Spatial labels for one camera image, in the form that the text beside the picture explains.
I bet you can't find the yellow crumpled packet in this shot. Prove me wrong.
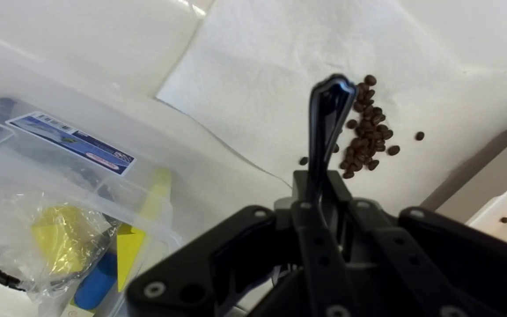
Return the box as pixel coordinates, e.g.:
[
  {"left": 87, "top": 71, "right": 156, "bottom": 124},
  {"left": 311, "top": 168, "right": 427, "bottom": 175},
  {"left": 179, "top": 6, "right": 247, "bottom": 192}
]
[{"left": 31, "top": 203, "right": 113, "bottom": 279}]

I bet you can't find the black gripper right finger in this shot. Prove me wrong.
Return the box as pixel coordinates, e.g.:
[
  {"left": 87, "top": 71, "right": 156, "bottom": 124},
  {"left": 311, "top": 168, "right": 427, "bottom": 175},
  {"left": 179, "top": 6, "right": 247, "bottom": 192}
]
[{"left": 323, "top": 170, "right": 507, "bottom": 317}]

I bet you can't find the white paper napkin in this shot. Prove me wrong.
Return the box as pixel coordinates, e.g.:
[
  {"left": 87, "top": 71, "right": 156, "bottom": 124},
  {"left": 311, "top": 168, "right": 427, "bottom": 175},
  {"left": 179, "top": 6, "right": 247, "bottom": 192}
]
[{"left": 156, "top": 0, "right": 507, "bottom": 219}]

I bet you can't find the clear plastic storage container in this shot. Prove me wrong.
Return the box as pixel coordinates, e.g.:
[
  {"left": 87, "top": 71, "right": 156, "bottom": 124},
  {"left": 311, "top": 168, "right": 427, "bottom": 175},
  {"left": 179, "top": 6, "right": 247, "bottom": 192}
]
[{"left": 0, "top": 34, "right": 210, "bottom": 317}]

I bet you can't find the silver metal spoon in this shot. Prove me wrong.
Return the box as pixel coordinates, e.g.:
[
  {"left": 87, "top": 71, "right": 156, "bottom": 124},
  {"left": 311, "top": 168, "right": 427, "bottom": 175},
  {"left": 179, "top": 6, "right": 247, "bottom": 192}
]
[{"left": 307, "top": 73, "right": 360, "bottom": 200}]

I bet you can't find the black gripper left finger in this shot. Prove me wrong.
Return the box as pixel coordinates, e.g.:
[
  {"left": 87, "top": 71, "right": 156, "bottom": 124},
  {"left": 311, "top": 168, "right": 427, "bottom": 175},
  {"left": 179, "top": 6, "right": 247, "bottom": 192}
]
[{"left": 126, "top": 170, "right": 349, "bottom": 317}]

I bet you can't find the pile of coffee beans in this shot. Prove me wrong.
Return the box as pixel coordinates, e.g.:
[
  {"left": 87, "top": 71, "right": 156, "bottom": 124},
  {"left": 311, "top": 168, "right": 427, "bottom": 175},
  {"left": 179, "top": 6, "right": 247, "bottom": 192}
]
[{"left": 297, "top": 73, "right": 429, "bottom": 182}]

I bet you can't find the blue plastic piece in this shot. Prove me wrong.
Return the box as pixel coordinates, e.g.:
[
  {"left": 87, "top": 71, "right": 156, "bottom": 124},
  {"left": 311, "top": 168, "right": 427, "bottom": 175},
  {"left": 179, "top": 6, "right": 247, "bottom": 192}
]
[{"left": 73, "top": 252, "right": 119, "bottom": 312}]

